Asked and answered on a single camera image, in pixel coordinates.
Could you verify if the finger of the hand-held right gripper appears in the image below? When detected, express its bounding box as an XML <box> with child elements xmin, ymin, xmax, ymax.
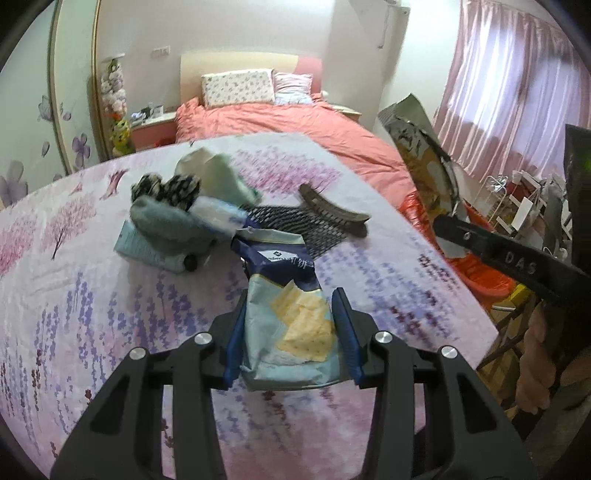
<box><xmin>433</xmin><ymin>215</ymin><xmax>591</xmax><ymax>308</ymax></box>

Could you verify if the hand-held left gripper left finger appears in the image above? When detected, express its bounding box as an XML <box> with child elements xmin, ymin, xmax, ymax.
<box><xmin>50</xmin><ymin>292</ymin><xmax>250</xmax><ymax>480</ymax></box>

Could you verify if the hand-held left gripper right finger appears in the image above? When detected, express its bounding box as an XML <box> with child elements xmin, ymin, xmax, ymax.
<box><xmin>331</xmin><ymin>287</ymin><xmax>539</xmax><ymax>480</ymax></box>

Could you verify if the orange plastic basket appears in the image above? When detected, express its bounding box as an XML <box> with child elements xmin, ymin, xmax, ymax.
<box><xmin>443</xmin><ymin>203</ymin><xmax>518</xmax><ymax>301</ymax></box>

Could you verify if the blue and yellow snack bag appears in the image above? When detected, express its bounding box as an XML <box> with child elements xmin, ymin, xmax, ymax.
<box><xmin>231</xmin><ymin>226</ymin><xmax>340</xmax><ymax>392</ymax></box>

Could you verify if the blue tissue pack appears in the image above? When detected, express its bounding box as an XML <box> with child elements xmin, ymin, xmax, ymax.
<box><xmin>191</xmin><ymin>196</ymin><xmax>250</xmax><ymax>238</ymax></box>

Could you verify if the gold and grey snack bag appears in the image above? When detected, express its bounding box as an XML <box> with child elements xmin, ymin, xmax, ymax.
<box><xmin>378</xmin><ymin>93</ymin><xmax>467</xmax><ymax>259</ymax></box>

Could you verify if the red plastic bag liner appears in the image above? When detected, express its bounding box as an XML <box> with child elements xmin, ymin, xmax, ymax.
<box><xmin>398</xmin><ymin>191</ymin><xmax>446</xmax><ymax>234</ymax></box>

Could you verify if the floral printed tablecloth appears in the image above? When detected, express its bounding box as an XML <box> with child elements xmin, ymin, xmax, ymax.
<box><xmin>0</xmin><ymin>131</ymin><xmax>502</xmax><ymax>480</ymax></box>

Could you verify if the black mesh piece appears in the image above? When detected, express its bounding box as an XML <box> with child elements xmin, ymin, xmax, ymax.
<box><xmin>245</xmin><ymin>205</ymin><xmax>349</xmax><ymax>259</ymax></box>

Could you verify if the brown hair clip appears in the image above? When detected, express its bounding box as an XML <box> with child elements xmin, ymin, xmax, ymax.
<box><xmin>298</xmin><ymin>183</ymin><xmax>372</xmax><ymax>238</ymax></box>

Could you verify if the grey-blue fuzzy cloth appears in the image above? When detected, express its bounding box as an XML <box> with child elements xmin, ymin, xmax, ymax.
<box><xmin>129</xmin><ymin>195</ymin><xmax>232</xmax><ymax>254</ymax></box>

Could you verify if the pink curtain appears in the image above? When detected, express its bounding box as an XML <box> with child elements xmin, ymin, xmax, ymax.
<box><xmin>431</xmin><ymin>0</ymin><xmax>591</xmax><ymax>181</ymax></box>

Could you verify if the pale green sock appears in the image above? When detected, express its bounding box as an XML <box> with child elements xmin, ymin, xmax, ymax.
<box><xmin>178</xmin><ymin>148</ymin><xmax>262</xmax><ymax>208</ymax></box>

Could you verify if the black and white floral cloth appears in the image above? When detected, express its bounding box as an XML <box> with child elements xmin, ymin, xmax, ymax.
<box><xmin>130</xmin><ymin>172</ymin><xmax>201</xmax><ymax>213</ymax></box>

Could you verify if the pink nightstand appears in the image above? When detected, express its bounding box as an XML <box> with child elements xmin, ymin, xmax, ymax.
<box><xmin>130</xmin><ymin>113</ymin><xmax>178</xmax><ymax>151</ymax></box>

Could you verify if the salmon duvet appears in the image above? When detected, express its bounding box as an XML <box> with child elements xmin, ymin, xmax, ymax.
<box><xmin>175</xmin><ymin>92</ymin><xmax>421</xmax><ymax>204</ymax></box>

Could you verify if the yellow-green plush toy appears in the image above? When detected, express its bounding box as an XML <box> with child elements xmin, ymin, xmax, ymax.
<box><xmin>112</xmin><ymin>117</ymin><xmax>133</xmax><ymax>155</ymax></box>

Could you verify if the floral pillow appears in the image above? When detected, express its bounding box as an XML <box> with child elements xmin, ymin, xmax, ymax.
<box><xmin>201</xmin><ymin>69</ymin><xmax>275</xmax><ymax>109</ymax></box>

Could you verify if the pink striped pillow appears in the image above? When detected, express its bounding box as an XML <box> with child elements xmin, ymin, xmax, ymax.
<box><xmin>273</xmin><ymin>71</ymin><xmax>314</xmax><ymax>104</ymax></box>

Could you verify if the cream and pink headboard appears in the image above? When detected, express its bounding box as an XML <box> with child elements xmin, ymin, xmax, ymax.
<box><xmin>180</xmin><ymin>52</ymin><xmax>324</xmax><ymax>114</ymax></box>

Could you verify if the tube of plush toys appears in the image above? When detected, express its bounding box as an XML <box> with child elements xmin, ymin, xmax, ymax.
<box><xmin>99</xmin><ymin>55</ymin><xmax>134</xmax><ymax>158</ymax></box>

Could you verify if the wardrobe door with purple flowers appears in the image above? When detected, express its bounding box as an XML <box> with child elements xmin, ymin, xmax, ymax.
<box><xmin>0</xmin><ymin>0</ymin><xmax>103</xmax><ymax>208</ymax></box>

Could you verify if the white wire rack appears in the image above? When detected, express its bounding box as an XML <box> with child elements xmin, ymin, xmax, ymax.
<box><xmin>480</xmin><ymin>171</ymin><xmax>568</xmax><ymax>250</ymax></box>

